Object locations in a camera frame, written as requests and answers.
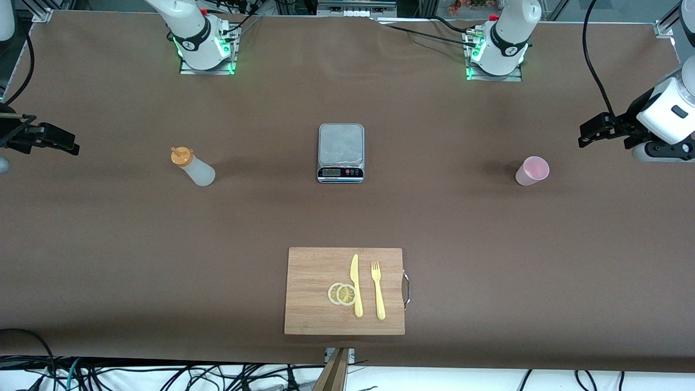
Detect yellow plastic knife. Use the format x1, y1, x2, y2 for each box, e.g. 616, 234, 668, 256
350, 254, 364, 318

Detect yellow plastic fork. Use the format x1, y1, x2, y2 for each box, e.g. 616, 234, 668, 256
371, 261, 387, 320

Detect black base cable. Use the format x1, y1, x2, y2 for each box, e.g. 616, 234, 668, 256
217, 5, 262, 39

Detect black looped floor cable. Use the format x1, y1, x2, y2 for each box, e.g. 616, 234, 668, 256
0, 328, 58, 391

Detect silver digital kitchen scale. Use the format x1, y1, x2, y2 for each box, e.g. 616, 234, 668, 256
317, 123, 365, 184

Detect orange-capped squeeze bottle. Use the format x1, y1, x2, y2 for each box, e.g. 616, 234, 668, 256
170, 146, 216, 187

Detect black table cable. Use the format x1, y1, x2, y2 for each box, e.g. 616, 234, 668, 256
374, 19, 478, 49
429, 15, 479, 35

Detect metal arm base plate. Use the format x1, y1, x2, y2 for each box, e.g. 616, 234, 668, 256
466, 60, 523, 82
179, 54, 237, 75

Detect orange flower decoration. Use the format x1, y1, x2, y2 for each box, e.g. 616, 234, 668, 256
448, 0, 489, 14

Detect white power strip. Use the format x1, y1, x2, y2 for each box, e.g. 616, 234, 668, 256
318, 0, 397, 17

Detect brown table cover sheet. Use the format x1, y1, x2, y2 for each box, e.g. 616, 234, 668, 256
0, 10, 695, 365

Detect wooden cutting board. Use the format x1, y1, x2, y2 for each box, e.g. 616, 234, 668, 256
284, 247, 411, 336

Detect pink plastic cup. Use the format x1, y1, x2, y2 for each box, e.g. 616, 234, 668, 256
515, 156, 550, 187

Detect teal floor cable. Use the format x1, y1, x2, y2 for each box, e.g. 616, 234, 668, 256
62, 357, 82, 391

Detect wooden post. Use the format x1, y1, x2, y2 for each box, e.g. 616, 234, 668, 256
312, 348, 351, 391

